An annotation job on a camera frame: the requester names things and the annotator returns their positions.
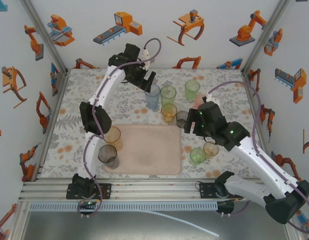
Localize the tall blue glass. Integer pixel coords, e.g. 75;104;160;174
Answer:
143;83;162;110

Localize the short orange glass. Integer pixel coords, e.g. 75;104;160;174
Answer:
202;141;220;158
160;103;178;125

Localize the tall green glass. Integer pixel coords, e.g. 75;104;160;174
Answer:
160;85;178;107

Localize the short salmon glass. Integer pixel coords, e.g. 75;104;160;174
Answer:
193;93;209;110

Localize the short green glass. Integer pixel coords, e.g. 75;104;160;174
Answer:
184;79;201;99
189;147;207;166

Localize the tall orange glass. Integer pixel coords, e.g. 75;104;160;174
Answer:
103;126;124;152

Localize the tall grey glass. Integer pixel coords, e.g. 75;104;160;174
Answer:
97;144;120;170

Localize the pink plastic tray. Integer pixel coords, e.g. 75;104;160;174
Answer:
103;124;183;176

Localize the short grey glass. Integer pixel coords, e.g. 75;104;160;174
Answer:
175;110;190;129

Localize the floral table cover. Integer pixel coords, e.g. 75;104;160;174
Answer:
40;67;273;180

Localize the grey metal corner plate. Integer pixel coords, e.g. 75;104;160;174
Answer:
51;71;68;97

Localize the black round cover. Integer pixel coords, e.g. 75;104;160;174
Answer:
215;199;236;216

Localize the small circuit board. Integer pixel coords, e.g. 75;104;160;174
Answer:
77;199;98;213

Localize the grey metal shelf panel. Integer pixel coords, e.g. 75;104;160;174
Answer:
18;209;293;240

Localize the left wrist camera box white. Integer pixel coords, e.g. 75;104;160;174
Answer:
140;47;155;70

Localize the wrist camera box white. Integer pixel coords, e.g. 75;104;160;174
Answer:
140;47;155;70
205;91;221;107

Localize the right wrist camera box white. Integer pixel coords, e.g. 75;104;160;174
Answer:
205;91;221;107

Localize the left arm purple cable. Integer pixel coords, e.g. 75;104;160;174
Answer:
77;37;162;219

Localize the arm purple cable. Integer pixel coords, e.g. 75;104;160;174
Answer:
206;80;309;235
77;37;162;219

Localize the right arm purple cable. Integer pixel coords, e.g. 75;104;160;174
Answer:
206;80;309;235

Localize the aluminium side rail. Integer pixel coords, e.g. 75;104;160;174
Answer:
240;69;279;181
34;69;72;182

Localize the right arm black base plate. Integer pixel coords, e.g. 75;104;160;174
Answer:
199;182;245;200

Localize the aluminium frame rail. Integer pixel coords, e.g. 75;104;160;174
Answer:
18;178;292;203

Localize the white slotted cable duct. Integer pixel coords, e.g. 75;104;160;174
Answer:
28;201;219;212

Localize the aluminium frame post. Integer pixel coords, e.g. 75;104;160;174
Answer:
240;0;293;75
19;0;70;76

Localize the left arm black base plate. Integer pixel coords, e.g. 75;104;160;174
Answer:
66;183;112;200

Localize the aluminium frame leg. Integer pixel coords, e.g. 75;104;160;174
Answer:
8;201;29;240
279;199;305;240

